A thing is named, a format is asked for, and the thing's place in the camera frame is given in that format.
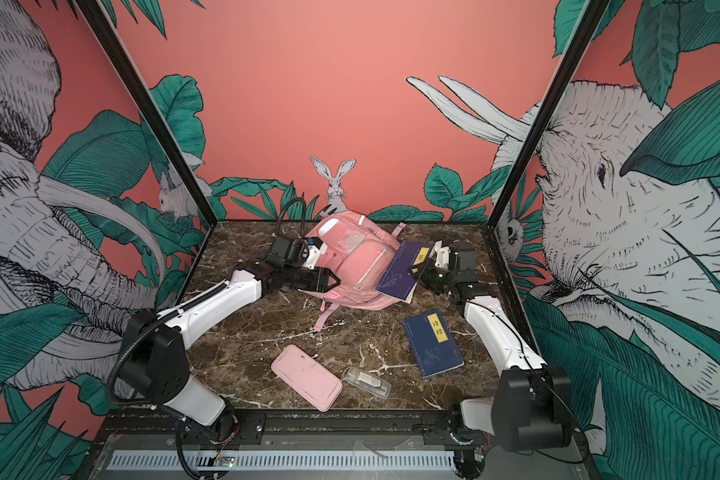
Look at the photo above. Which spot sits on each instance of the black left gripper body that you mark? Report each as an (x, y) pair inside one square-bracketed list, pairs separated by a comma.
[(309, 279)]

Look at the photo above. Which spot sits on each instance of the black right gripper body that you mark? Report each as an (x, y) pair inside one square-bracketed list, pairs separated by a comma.
[(440, 281)]

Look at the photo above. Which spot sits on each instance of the dark blue notebook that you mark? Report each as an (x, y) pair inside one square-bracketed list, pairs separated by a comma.
[(432, 343), (398, 282)]

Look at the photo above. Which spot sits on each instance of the pink student backpack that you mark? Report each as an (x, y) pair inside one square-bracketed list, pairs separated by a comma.
[(358, 252)]

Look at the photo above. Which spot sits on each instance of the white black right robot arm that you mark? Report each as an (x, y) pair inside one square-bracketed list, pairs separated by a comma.
[(529, 410)]

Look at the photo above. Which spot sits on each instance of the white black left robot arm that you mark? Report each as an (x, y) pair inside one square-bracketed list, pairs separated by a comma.
[(152, 367)]

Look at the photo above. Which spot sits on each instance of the pink pencil case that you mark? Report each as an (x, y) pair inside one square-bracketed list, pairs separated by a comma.
[(311, 380)]

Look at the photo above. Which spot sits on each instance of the clear plastic eraser box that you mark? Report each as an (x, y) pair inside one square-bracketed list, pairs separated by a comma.
[(367, 382)]

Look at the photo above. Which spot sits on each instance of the white ventilation grille strip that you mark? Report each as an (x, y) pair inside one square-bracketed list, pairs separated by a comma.
[(298, 460)]

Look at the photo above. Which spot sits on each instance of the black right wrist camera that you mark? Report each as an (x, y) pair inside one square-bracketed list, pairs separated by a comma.
[(456, 258)]

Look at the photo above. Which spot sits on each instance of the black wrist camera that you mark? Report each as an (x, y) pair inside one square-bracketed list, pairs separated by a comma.
[(287, 251), (456, 258)]

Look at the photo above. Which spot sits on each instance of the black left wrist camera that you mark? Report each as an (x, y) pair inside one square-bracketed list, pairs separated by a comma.
[(287, 251)]

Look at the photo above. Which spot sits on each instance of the black front mounting rail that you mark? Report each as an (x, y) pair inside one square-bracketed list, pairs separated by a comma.
[(255, 426)]

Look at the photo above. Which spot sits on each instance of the black right corner frame post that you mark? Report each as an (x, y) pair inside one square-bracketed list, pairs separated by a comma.
[(588, 22)]

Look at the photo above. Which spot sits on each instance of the black corner frame post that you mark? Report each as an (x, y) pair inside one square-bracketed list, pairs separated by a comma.
[(104, 31), (588, 22)]

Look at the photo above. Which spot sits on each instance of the black left corner frame post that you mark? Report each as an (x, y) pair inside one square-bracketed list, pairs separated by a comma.
[(104, 31)]

